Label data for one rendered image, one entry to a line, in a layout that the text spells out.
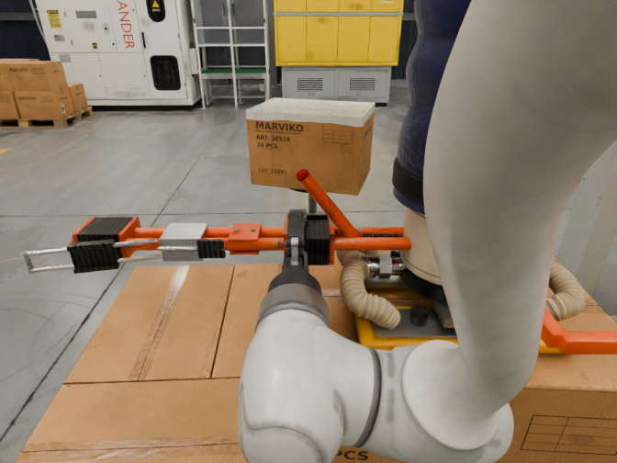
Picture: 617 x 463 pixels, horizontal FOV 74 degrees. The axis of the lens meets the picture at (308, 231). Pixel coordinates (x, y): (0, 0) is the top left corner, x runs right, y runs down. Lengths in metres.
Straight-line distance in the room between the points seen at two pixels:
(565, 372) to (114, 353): 1.14
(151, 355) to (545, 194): 1.24
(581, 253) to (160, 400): 1.88
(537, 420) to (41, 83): 7.15
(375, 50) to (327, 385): 7.73
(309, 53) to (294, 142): 5.82
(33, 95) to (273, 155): 5.61
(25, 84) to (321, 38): 4.67
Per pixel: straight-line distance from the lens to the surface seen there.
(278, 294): 0.50
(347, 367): 0.42
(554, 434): 0.81
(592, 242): 2.26
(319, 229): 0.70
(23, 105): 7.54
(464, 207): 0.18
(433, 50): 0.60
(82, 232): 0.77
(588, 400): 0.77
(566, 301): 0.76
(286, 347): 0.41
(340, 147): 2.07
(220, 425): 1.12
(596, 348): 0.59
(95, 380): 1.32
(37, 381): 2.27
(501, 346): 0.29
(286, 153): 2.15
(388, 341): 0.67
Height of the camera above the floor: 1.41
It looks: 27 degrees down
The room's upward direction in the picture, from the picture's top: straight up
